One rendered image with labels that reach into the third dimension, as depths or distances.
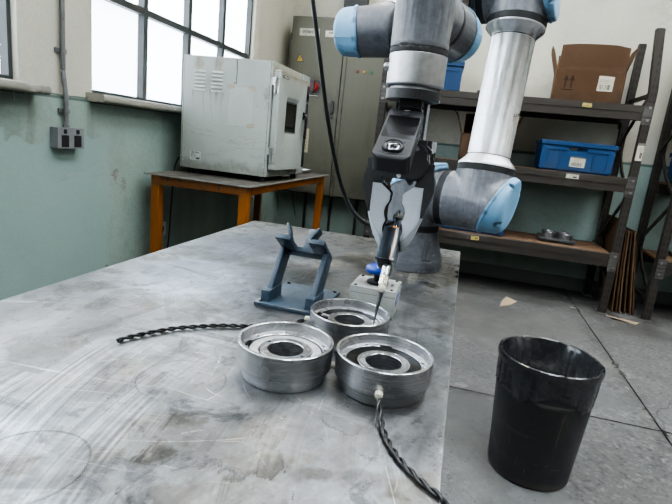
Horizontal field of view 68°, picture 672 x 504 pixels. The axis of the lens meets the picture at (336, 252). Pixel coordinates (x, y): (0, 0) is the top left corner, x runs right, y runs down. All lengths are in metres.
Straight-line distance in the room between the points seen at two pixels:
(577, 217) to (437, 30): 4.06
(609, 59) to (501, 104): 3.13
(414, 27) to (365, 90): 3.76
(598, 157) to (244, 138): 2.58
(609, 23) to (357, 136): 2.14
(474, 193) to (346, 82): 3.52
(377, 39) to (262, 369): 0.52
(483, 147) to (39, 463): 0.87
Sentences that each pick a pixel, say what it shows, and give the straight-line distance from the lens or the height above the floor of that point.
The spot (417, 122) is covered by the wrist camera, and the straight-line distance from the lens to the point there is 0.65.
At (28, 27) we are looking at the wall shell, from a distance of 2.45.
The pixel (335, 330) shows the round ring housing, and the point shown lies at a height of 0.83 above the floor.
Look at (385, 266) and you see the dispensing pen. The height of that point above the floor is 0.90.
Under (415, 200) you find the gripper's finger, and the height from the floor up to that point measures 0.99.
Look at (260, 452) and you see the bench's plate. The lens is 0.45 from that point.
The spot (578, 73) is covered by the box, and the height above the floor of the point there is 1.69.
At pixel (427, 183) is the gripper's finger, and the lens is 0.66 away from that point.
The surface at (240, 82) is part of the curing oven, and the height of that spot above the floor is 1.30.
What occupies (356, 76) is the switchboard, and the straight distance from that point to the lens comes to 4.46.
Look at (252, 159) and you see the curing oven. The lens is 2.85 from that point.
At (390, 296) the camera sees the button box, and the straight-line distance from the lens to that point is 0.75.
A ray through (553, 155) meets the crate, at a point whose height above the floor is 1.11.
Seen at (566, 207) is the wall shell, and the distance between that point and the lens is 4.64.
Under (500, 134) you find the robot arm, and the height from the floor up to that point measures 1.10.
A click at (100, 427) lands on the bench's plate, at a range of 0.49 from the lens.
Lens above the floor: 1.06
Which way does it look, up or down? 13 degrees down
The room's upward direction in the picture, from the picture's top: 6 degrees clockwise
